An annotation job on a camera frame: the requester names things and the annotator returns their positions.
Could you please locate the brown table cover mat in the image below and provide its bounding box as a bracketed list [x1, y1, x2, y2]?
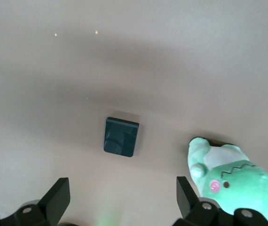
[0, 0, 268, 226]

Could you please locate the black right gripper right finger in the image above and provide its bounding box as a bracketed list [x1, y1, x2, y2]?
[175, 176, 268, 226]

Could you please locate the green dinosaur plush toy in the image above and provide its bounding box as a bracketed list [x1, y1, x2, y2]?
[187, 137, 268, 226]

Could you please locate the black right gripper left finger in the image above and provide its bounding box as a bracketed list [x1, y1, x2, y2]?
[0, 178, 71, 226]

